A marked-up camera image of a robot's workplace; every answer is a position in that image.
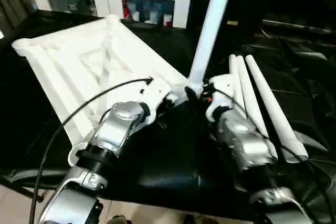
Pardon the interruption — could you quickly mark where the white plastic table leg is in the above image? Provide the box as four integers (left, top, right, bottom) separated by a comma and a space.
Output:
187, 0, 238, 91
228, 54, 248, 105
236, 55, 278, 159
245, 54, 310, 164

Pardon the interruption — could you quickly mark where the black mat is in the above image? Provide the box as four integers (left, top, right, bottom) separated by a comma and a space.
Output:
0, 8, 336, 222

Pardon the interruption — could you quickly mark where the white plastic table top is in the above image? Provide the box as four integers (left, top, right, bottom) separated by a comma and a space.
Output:
11, 15, 190, 166

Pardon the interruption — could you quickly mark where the long black bar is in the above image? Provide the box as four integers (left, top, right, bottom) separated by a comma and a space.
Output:
261, 19, 336, 34

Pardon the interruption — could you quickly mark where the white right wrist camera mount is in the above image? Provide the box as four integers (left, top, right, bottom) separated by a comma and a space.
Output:
203, 74, 237, 123

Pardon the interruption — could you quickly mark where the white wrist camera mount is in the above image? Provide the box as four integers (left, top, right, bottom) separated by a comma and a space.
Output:
140, 79, 172, 125
203, 74, 237, 123

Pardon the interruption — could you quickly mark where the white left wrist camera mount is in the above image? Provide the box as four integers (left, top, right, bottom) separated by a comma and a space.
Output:
140, 79, 172, 125

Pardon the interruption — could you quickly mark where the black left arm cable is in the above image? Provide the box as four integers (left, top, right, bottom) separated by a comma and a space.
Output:
29, 77, 154, 224

